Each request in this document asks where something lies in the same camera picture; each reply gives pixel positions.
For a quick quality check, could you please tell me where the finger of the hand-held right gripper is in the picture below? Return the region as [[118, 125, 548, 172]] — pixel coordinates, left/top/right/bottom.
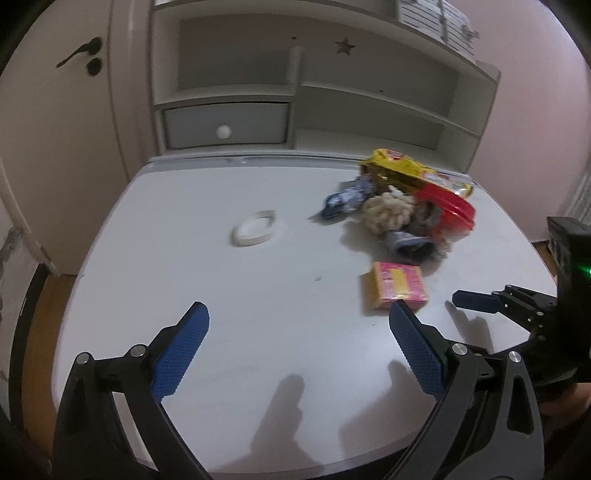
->
[[451, 284, 560, 337]]

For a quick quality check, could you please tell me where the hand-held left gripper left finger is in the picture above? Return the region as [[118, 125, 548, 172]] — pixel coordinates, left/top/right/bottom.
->
[[52, 301, 213, 480]]

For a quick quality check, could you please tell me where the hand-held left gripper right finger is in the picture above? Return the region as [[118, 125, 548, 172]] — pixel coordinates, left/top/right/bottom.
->
[[389, 300, 546, 480]]

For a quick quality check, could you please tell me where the red round plastic lid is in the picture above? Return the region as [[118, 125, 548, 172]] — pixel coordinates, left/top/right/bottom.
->
[[416, 181, 477, 241]]

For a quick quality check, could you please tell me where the white round plastic lid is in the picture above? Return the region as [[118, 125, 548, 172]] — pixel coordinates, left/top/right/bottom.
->
[[232, 210, 278, 247]]

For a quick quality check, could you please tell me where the blue and white wrapper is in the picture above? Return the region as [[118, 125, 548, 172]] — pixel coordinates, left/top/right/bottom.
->
[[318, 178, 376, 220]]

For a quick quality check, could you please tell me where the pink and yellow small box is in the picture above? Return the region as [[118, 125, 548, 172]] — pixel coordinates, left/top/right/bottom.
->
[[369, 261, 430, 312]]

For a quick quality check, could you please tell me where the grey crumpled wrapper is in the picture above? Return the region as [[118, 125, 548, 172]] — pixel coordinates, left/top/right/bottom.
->
[[385, 205, 454, 267]]

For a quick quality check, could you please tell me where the cream crumpled paper ball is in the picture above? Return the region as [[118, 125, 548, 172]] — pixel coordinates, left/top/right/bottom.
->
[[361, 185, 419, 236]]

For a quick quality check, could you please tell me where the yellow snack bag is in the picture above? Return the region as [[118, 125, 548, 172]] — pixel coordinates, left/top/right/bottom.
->
[[360, 148, 474, 199]]

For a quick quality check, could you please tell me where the grey drawer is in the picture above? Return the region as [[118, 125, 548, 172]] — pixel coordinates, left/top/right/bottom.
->
[[163, 102, 290, 150]]

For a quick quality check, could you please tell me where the white shelf unit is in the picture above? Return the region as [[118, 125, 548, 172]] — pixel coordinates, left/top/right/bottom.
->
[[148, 0, 502, 172]]

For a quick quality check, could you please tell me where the white door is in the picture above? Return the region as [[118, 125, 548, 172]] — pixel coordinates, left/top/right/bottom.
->
[[0, 0, 155, 278]]

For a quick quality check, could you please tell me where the white slatted storage box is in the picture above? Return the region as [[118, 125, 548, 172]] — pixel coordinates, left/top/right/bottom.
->
[[396, 0, 447, 41], [441, 0, 481, 57]]

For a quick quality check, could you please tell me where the black door handle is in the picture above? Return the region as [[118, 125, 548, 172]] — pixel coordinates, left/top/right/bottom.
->
[[56, 38, 103, 69]]

